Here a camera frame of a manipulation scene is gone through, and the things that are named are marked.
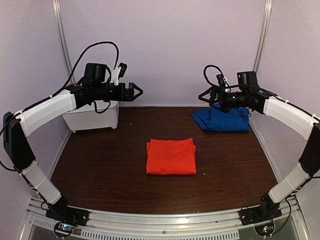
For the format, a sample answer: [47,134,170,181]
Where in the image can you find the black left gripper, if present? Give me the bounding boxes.
[94,83,144,103]

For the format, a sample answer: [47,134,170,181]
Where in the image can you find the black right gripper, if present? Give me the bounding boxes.
[198,87,248,115]

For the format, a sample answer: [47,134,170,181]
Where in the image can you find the blue pleated skirt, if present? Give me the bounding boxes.
[191,107,250,132]

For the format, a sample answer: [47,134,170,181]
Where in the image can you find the orange t-shirt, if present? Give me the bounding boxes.
[145,138,197,175]

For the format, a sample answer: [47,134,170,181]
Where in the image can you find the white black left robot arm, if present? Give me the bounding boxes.
[1,63,144,222]

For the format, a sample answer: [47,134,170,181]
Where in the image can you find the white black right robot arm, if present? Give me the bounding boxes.
[198,71,320,221]

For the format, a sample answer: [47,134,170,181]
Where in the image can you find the white plastic laundry bin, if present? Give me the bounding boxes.
[62,101,119,133]

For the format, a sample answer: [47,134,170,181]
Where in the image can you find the right round circuit board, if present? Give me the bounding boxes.
[254,222,275,237]

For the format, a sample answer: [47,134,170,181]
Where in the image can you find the round circuit board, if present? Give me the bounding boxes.
[53,221,75,238]
[254,222,275,237]

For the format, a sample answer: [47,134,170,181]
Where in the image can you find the left round circuit board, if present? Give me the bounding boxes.
[53,221,75,238]

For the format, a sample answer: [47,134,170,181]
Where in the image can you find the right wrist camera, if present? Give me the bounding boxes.
[216,73,231,93]

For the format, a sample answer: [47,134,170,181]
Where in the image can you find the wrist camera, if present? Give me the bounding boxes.
[216,73,231,93]
[110,62,128,86]

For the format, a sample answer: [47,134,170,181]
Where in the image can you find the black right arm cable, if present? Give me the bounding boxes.
[202,64,226,87]

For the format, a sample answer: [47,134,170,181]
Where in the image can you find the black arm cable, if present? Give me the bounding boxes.
[49,41,120,98]
[202,64,226,87]

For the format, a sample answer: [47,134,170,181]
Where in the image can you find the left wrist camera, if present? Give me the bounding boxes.
[110,62,128,86]

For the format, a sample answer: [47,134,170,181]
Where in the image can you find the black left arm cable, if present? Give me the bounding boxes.
[49,41,120,98]

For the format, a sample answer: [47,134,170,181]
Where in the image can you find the aluminium frame post right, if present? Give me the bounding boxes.
[253,0,273,73]

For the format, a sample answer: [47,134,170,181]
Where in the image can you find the aluminium frame post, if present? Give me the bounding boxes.
[52,0,72,77]
[253,0,273,73]

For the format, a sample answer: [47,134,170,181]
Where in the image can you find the aluminium frame post left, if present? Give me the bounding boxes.
[52,0,72,77]

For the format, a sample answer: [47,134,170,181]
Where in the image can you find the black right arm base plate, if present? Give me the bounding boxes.
[238,200,283,226]

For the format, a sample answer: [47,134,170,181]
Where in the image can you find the aluminium front rail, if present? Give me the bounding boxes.
[24,192,306,240]

